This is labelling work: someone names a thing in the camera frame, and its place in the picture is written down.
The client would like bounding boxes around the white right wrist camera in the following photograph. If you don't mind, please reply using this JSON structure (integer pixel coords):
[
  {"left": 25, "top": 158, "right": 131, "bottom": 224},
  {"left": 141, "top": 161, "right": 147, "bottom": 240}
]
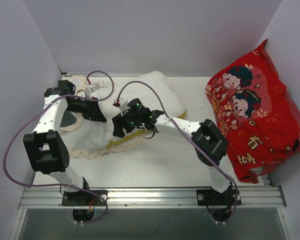
[{"left": 113, "top": 97, "right": 129, "bottom": 116}]

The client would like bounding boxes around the aluminium front rail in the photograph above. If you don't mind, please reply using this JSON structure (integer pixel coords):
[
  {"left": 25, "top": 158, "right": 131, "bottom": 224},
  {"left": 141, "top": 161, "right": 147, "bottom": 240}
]
[{"left": 19, "top": 185, "right": 286, "bottom": 210}]

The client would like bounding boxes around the white pillow with yellow band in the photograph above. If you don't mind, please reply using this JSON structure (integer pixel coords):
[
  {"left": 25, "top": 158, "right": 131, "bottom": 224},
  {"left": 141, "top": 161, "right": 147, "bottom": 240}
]
[{"left": 107, "top": 70, "right": 188, "bottom": 148}]

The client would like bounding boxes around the white pillowcase with cream ruffle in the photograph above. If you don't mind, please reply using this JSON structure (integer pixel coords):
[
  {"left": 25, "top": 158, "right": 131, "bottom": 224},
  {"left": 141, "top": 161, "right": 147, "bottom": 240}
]
[{"left": 60, "top": 79, "right": 144, "bottom": 159}]

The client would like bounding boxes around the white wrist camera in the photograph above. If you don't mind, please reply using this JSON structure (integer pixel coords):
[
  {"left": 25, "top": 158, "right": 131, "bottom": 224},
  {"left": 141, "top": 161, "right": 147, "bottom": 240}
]
[
  {"left": 84, "top": 83, "right": 100, "bottom": 99},
  {"left": 113, "top": 97, "right": 129, "bottom": 116}
]

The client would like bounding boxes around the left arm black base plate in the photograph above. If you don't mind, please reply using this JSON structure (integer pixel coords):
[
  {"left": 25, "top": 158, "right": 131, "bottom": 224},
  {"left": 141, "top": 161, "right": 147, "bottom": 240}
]
[{"left": 61, "top": 191, "right": 106, "bottom": 207}]

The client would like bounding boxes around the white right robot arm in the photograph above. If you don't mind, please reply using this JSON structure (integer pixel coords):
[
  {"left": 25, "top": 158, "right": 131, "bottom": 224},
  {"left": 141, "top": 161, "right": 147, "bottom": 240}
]
[{"left": 112, "top": 98, "right": 231, "bottom": 205}]

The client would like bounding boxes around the aluminium back rail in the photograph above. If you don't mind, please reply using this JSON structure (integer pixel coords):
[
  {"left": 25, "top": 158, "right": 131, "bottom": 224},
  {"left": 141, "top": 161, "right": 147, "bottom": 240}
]
[{"left": 62, "top": 72, "right": 89, "bottom": 77}]

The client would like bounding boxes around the aluminium rail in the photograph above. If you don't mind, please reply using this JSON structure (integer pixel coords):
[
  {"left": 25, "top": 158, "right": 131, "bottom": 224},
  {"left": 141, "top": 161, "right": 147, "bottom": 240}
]
[
  {"left": 19, "top": 185, "right": 286, "bottom": 210},
  {"left": 62, "top": 72, "right": 89, "bottom": 77}
]

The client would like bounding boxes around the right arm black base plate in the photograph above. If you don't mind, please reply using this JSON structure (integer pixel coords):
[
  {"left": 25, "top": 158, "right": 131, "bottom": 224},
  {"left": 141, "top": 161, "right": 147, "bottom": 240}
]
[{"left": 196, "top": 188, "right": 236, "bottom": 206}]

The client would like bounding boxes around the red cartoon print pillow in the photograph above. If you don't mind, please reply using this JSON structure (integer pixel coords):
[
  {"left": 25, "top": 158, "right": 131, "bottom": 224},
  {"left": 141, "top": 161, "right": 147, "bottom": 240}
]
[{"left": 205, "top": 41, "right": 300, "bottom": 184}]

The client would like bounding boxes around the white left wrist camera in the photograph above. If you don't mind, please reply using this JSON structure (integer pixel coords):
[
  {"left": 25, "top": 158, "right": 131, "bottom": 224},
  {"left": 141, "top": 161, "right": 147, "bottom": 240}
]
[{"left": 84, "top": 83, "right": 100, "bottom": 99}]

